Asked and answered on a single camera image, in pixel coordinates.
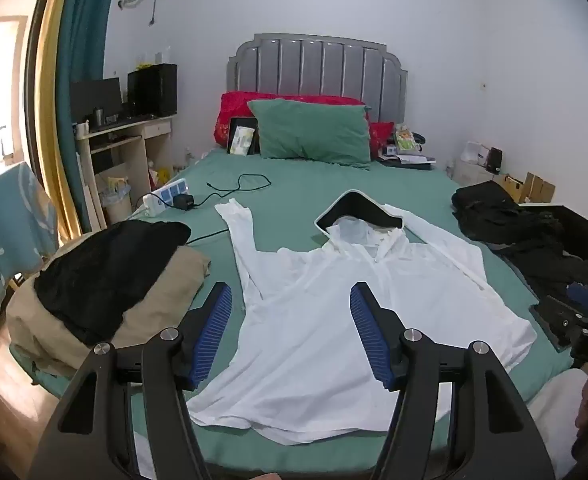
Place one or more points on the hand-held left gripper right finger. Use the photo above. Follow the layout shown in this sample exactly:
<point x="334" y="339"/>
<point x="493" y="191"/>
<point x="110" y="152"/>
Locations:
<point x="368" y="330"/>

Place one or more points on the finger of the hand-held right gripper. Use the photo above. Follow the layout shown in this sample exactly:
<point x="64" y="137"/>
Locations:
<point x="584" y="297"/>
<point x="558" y="322"/>

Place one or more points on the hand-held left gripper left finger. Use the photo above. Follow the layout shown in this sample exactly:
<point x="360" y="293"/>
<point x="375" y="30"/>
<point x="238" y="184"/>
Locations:
<point x="214" y="330"/>

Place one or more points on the white hooded jacket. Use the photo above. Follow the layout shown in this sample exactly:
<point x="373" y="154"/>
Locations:
<point x="299" y="300"/>

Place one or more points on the person's right hand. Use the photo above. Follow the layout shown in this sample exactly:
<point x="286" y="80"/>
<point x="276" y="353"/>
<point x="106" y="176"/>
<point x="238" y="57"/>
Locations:
<point x="586" y="405"/>

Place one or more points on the black garment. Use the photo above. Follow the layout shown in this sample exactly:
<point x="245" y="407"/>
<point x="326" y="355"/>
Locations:
<point x="548" y="260"/>

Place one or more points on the beige garment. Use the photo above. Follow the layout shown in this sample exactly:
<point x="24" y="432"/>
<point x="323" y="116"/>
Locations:
<point x="164" y="300"/>

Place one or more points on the black flat panel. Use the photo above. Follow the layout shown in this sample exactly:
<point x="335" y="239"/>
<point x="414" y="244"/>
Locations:
<point x="581" y="230"/>

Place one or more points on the black zip jacket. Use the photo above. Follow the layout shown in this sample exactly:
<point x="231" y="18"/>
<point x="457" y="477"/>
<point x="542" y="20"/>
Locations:
<point x="498" y="210"/>

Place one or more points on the cardboard boxes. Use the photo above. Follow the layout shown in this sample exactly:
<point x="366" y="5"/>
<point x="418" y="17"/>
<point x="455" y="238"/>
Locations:
<point x="528" y="187"/>

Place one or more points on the black cloth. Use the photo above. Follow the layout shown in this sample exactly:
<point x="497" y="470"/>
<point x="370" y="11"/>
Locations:
<point x="99" y="270"/>

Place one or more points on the black charger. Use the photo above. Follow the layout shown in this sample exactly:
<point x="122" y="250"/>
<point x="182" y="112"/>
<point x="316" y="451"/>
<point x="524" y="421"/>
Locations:
<point x="184" y="202"/>

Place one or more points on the white blue power strip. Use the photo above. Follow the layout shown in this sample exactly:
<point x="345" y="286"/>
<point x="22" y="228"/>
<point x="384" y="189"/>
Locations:
<point x="166" y="195"/>

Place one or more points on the trash bin with bag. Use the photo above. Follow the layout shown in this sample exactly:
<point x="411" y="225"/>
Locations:
<point x="116" y="207"/>

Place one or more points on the black device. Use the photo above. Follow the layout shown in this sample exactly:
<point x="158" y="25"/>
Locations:
<point x="494" y="160"/>

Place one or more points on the bed with green sheet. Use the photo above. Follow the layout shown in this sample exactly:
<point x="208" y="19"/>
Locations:
<point x="284" y="170"/>

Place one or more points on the stack of books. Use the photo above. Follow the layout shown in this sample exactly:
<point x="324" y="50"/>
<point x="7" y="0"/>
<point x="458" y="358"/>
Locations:
<point x="408" y="159"/>

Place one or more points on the white box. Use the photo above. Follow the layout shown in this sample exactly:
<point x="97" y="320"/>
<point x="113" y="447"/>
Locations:
<point x="473" y="152"/>

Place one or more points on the white packet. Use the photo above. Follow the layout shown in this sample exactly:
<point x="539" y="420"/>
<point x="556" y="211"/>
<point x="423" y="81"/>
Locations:
<point x="241" y="140"/>

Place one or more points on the colourful snack packet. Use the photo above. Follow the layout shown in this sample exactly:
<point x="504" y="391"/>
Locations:
<point x="406" y="140"/>

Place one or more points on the small red pillow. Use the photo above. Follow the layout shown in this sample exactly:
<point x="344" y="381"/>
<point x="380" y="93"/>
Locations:
<point x="381" y="135"/>

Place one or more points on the black tablet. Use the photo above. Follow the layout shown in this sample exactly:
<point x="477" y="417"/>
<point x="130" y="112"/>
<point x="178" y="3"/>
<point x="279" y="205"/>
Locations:
<point x="234" y="124"/>

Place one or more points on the wooden desk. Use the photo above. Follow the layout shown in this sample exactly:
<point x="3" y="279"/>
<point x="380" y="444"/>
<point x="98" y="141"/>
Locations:
<point x="124" y="142"/>

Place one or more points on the green pillow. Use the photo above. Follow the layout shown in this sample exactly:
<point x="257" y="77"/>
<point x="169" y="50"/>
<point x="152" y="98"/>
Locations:
<point x="309" y="130"/>

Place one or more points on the large red pillow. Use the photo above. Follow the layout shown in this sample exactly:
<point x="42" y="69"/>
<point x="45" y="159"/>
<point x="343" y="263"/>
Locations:
<point x="231" y="110"/>

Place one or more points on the blue printed cloth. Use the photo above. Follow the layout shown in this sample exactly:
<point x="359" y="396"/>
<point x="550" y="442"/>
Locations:
<point x="9" y="220"/>

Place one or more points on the metal cup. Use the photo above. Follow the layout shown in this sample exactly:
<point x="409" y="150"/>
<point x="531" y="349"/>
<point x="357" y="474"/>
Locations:
<point x="97" y="117"/>

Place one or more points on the black computer tower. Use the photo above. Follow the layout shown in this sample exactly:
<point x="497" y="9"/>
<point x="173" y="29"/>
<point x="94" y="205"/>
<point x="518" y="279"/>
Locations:
<point x="154" y="90"/>

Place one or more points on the black monitor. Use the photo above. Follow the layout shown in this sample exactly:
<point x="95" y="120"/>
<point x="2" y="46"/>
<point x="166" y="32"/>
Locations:
<point x="96" y="97"/>

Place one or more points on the grey padded headboard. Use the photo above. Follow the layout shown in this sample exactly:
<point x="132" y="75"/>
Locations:
<point x="319" y="65"/>

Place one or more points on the teal curtain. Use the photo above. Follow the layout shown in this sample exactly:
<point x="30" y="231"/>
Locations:
<point x="81" y="35"/>

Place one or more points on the yellow door frame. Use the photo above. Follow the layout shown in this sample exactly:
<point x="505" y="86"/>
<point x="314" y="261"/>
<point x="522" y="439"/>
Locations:
<point x="49" y="110"/>

